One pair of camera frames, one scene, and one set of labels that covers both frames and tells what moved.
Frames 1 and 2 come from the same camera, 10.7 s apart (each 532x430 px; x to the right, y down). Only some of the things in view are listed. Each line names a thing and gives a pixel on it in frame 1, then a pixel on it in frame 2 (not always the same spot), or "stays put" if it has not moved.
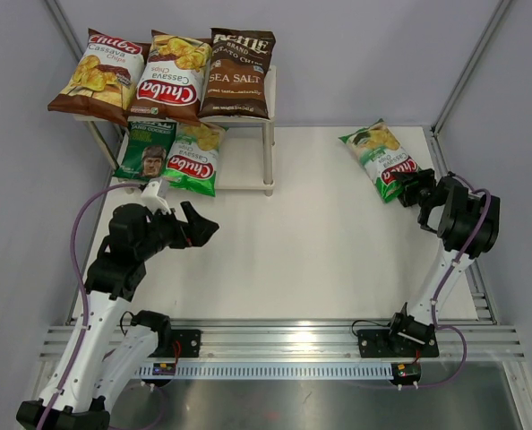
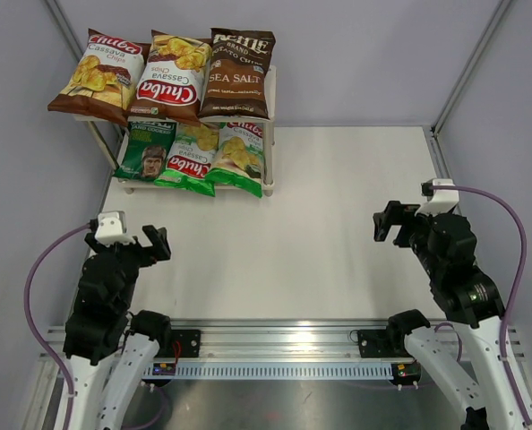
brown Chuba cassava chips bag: [106, 80] stays put
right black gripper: [424, 176] -> [401, 214]
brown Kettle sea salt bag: [236, 84] stays put
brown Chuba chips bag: [173, 81] stays put
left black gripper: [193, 233] -> [157, 237]
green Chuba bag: [381, 156] -> [240, 155]
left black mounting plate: [190, 344] stays put
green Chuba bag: [192, 158] stays put
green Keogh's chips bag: [146, 150] stays put
